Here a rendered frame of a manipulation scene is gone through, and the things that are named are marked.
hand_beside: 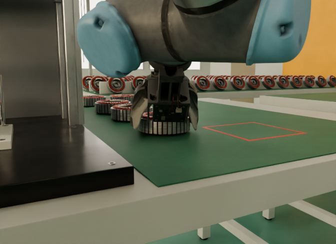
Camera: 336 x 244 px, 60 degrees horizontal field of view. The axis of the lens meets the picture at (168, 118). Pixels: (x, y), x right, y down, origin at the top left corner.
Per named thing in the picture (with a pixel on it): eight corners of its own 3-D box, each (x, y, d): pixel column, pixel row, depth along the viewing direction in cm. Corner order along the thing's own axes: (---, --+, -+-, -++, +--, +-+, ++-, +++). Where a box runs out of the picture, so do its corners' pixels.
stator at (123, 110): (159, 117, 82) (159, 104, 81) (141, 123, 72) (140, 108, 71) (124, 115, 86) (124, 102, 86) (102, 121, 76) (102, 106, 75)
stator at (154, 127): (193, 136, 57) (193, 117, 57) (136, 136, 57) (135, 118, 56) (187, 126, 68) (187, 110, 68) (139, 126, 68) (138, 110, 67)
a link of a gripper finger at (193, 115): (195, 144, 60) (175, 119, 54) (193, 122, 64) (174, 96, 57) (210, 139, 59) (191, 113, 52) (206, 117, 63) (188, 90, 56)
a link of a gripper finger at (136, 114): (118, 138, 58) (142, 113, 52) (120, 116, 61) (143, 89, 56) (132, 143, 59) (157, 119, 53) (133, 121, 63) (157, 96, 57)
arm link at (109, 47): (137, 7, 23) (200, -37, 30) (56, 17, 30) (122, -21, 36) (166, 88, 28) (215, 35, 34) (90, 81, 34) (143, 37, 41)
